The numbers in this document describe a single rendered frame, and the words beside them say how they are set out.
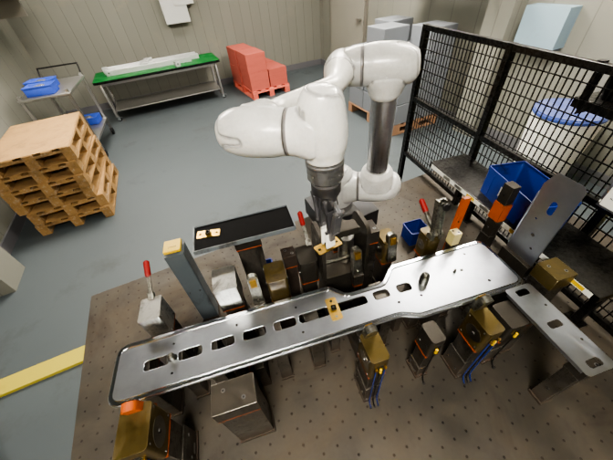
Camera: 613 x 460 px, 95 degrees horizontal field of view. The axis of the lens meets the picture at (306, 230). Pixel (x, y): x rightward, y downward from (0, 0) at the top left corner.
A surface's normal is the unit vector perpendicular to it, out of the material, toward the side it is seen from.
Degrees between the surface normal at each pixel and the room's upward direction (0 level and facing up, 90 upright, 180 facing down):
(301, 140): 89
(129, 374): 0
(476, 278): 0
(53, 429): 0
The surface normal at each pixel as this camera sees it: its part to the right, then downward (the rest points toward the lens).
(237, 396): -0.07, -0.72
